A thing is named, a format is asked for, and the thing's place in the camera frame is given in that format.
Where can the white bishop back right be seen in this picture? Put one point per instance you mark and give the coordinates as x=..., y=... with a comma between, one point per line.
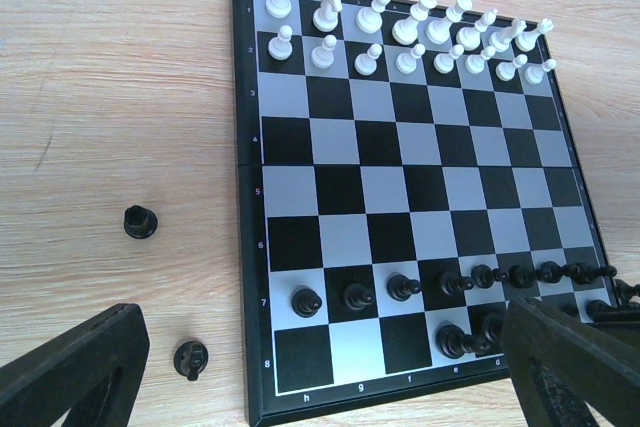
x=470, y=37

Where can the black piece lowest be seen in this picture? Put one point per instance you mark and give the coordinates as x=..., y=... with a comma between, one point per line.
x=551, y=272
x=306, y=302

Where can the white pawn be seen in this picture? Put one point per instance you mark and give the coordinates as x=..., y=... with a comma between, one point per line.
x=280, y=47
x=322, y=56

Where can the white knight back right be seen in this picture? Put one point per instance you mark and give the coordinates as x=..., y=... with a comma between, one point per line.
x=502, y=39

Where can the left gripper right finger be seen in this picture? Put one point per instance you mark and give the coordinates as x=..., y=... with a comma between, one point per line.
x=562, y=368

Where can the white bishop back row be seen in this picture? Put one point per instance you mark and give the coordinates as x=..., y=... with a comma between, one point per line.
x=369, y=19

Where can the white knight back row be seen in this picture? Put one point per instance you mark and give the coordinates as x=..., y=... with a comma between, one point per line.
x=326, y=17

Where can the black pawn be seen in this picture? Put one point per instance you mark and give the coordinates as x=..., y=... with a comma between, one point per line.
x=485, y=277

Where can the white queen back row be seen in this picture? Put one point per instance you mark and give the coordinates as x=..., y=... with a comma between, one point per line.
x=405, y=31

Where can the white king back row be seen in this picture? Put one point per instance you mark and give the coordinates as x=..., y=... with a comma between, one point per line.
x=438, y=31

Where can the black and silver chessboard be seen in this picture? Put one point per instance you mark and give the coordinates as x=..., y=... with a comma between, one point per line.
x=347, y=178

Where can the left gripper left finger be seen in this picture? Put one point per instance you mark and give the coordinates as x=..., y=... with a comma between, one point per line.
x=91, y=374

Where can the black knight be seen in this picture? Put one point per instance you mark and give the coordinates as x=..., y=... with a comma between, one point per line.
x=190, y=359

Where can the white rook far right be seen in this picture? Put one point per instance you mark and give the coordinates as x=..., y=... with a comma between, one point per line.
x=526, y=40

